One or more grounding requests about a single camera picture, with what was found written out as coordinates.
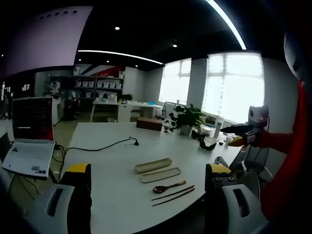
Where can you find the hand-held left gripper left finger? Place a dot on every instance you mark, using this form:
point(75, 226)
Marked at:
point(61, 200)

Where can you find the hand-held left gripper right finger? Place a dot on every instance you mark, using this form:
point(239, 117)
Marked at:
point(229, 200)

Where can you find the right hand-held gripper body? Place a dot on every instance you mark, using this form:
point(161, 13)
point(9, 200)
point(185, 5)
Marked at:
point(255, 115)

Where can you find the brown wooden spoon utensil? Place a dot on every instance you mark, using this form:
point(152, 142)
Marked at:
point(162, 188)

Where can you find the beige cutlery case lid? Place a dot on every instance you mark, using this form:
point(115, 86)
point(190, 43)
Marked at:
point(161, 175)

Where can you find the beige cutlery case base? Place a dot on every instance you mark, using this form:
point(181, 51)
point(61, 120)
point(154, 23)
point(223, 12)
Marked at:
point(153, 165)

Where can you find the tall white carton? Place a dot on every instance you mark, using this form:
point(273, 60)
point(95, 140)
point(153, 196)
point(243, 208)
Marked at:
point(218, 128)

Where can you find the grey office chair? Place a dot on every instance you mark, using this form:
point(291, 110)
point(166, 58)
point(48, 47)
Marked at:
point(256, 161)

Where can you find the white VR controller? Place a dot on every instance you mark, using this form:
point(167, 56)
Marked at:
point(220, 161)

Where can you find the black white VR headset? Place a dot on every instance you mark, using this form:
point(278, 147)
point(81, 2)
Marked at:
point(207, 146)

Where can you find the window with white blinds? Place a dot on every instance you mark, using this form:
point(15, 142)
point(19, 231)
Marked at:
point(234, 87)
point(175, 83)

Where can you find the green potted plant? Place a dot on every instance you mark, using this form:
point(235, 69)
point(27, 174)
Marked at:
point(189, 118)

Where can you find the person's red top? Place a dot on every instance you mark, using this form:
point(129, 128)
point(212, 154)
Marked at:
point(292, 158)

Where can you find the white laptop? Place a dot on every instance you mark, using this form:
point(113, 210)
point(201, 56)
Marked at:
point(31, 136)

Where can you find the white worn device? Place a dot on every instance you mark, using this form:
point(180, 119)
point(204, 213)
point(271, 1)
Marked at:
point(291, 53)

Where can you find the brown cardboard box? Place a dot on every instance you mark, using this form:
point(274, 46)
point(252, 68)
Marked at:
point(149, 123)

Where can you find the long ceiling light strip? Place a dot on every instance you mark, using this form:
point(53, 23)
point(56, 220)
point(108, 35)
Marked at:
point(231, 24)
point(122, 54)

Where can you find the metal shelving unit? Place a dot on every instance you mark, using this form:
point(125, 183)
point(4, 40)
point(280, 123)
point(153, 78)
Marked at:
point(85, 91)

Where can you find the white background desk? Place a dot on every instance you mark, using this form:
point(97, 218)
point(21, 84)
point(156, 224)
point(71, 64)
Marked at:
point(126, 108)

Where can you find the row of white storage bins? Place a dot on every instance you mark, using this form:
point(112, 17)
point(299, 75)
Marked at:
point(102, 84)

